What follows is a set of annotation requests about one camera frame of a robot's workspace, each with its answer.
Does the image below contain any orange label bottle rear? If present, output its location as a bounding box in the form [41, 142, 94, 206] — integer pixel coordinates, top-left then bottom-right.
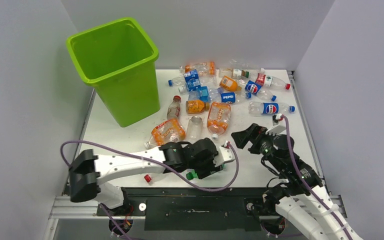
[179, 61, 216, 77]

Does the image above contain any Pepsi bottle right side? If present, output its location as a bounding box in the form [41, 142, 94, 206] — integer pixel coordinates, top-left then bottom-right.
[248, 101, 296, 116]

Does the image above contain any crushed orange label bottle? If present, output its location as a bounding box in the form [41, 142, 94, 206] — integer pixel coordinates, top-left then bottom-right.
[144, 118, 186, 149]

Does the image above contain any red label bottle rear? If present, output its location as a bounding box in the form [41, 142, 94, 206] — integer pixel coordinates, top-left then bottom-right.
[251, 73, 291, 91]

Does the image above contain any green plastic bin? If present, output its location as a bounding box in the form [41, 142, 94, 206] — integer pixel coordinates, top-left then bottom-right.
[66, 17, 160, 127]

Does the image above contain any blue label clear bottle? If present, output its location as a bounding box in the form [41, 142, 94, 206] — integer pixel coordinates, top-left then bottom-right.
[167, 69, 217, 94]

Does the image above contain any pepsi bottle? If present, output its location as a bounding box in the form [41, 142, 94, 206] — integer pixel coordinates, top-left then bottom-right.
[248, 101, 296, 116]
[208, 87, 252, 105]
[237, 79, 277, 102]

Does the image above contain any orange label white-cap bottle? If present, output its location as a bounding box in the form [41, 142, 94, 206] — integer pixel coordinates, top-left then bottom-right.
[206, 101, 232, 140]

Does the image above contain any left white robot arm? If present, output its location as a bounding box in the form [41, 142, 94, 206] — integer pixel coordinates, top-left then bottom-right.
[68, 138, 236, 216]

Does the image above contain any green plastic bottle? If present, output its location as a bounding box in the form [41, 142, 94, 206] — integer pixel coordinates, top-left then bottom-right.
[185, 169, 199, 181]

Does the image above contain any orange bottle barcode label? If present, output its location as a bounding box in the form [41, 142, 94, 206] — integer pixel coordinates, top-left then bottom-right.
[219, 75, 242, 92]

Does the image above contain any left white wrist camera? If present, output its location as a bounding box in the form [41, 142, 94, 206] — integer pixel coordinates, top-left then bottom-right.
[213, 141, 236, 167]

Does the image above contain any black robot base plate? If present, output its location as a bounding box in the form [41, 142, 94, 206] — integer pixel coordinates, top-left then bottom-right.
[108, 187, 286, 233]

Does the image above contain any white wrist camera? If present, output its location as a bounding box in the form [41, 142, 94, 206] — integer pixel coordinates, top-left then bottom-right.
[265, 113, 286, 136]
[213, 141, 236, 167]

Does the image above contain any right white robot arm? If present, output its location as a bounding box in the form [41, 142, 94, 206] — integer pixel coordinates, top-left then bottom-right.
[231, 123, 361, 240]

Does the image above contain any red label clear bottle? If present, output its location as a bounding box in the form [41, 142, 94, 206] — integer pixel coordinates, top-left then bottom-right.
[144, 173, 166, 185]

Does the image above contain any small red-cap bottle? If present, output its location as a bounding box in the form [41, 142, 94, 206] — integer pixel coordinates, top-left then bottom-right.
[166, 95, 181, 120]

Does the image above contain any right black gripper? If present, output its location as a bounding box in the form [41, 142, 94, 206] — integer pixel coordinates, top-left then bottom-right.
[231, 122, 283, 170]

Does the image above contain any Pepsi bottle upper right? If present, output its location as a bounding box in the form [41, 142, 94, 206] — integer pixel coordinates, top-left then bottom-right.
[237, 79, 277, 102]

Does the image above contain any green-red label bottle rear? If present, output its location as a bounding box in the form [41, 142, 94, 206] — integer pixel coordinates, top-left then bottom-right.
[218, 68, 265, 80]

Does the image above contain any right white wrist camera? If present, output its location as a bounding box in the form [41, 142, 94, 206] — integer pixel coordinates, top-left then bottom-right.
[265, 113, 286, 136]

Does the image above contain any clear bottle without label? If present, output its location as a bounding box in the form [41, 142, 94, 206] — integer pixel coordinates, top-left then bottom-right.
[185, 116, 204, 143]

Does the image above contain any small orange juice bottle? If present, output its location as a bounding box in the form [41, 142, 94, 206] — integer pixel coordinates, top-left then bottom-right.
[185, 99, 210, 114]

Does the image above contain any crushed blue label bottle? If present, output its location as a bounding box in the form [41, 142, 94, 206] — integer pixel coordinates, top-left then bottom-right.
[188, 86, 224, 103]

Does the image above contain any aluminium frame rail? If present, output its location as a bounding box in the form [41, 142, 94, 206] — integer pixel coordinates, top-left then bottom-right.
[42, 196, 98, 240]

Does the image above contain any Pepsi bottle centre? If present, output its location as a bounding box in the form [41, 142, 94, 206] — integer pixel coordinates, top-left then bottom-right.
[208, 87, 252, 105]

